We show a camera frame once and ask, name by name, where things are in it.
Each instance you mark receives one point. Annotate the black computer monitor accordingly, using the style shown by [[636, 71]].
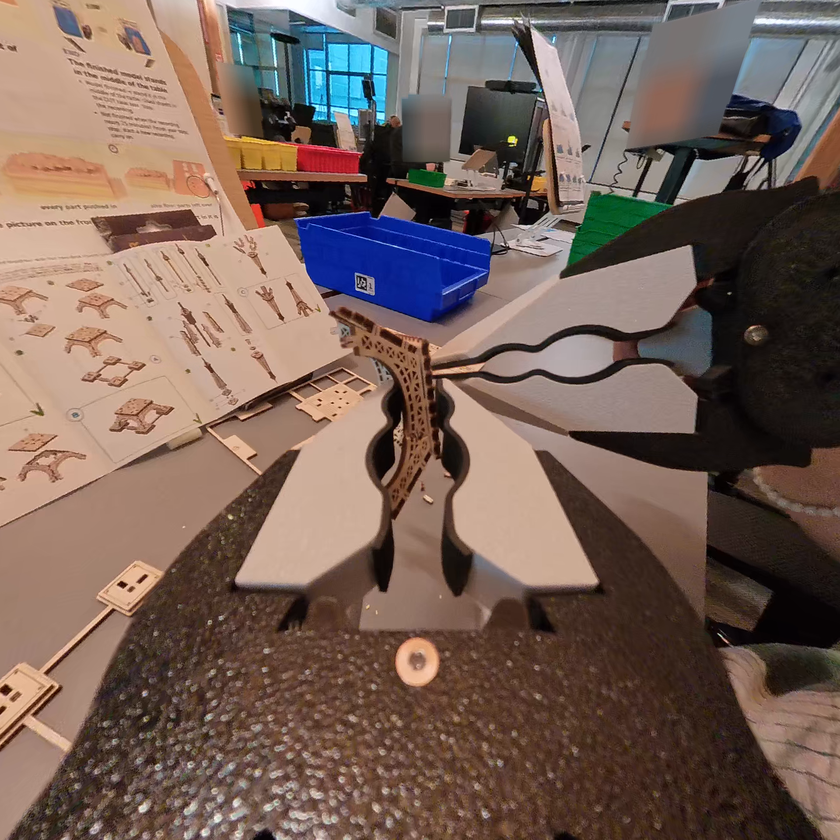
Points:
[[499, 121]]

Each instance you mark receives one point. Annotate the green plastic bin stack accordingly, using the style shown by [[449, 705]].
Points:
[[610, 223]]

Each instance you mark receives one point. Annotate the person's right hand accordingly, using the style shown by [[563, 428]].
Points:
[[627, 351]]

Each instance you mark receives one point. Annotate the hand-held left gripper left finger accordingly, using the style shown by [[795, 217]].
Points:
[[315, 525]]

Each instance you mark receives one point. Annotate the person's right forearm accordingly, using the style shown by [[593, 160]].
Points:
[[807, 485]]

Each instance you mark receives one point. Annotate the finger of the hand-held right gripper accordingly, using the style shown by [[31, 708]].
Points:
[[590, 302], [623, 403]]

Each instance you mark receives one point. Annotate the wooden four-square frame piece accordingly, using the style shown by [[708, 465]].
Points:
[[128, 584]]

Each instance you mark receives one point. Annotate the folded assembly instruction booklet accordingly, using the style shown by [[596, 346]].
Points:
[[131, 367]]

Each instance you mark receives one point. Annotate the person's striped shirt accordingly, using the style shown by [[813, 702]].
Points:
[[794, 735]]

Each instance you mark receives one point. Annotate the blue plastic bin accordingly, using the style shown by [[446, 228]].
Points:
[[394, 262]]

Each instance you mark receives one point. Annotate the small green bin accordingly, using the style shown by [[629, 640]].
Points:
[[426, 177]]

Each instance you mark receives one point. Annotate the white push pin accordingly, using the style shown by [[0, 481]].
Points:
[[210, 180]]

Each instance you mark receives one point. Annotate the wooden empty frame piece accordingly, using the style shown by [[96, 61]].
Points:
[[334, 397]]

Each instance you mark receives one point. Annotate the row of yellow bins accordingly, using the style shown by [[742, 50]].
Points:
[[259, 153]]

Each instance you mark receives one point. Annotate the grey desk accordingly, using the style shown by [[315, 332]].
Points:
[[98, 525]]

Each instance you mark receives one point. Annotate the wooden lattice tower base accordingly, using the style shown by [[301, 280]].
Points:
[[410, 394]]

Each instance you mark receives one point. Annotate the large instruction poster sheet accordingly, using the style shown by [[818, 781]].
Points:
[[85, 131]]

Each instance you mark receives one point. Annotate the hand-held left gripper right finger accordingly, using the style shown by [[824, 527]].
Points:
[[518, 525]]

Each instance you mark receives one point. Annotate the wooden poster backing board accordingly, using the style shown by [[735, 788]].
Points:
[[203, 131]]

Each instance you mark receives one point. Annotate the dark packaging card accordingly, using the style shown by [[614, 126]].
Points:
[[157, 236]]

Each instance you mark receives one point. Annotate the small poster board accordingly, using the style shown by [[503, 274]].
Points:
[[558, 118]]

